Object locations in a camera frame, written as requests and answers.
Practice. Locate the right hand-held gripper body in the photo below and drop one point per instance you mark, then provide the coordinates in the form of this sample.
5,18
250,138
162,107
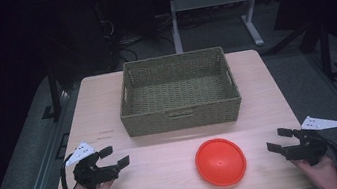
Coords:
309,149

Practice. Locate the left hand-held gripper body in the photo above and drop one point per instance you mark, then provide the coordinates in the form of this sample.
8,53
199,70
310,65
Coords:
89,175

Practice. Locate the red round plastic dish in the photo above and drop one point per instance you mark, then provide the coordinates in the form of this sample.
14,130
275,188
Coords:
220,162

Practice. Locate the green woven basket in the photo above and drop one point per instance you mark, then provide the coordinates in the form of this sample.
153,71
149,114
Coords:
178,94

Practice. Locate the person's right hand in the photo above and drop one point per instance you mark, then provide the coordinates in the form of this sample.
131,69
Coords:
323,175

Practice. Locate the black metal stand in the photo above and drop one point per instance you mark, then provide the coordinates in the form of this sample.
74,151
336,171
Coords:
53,91
325,50

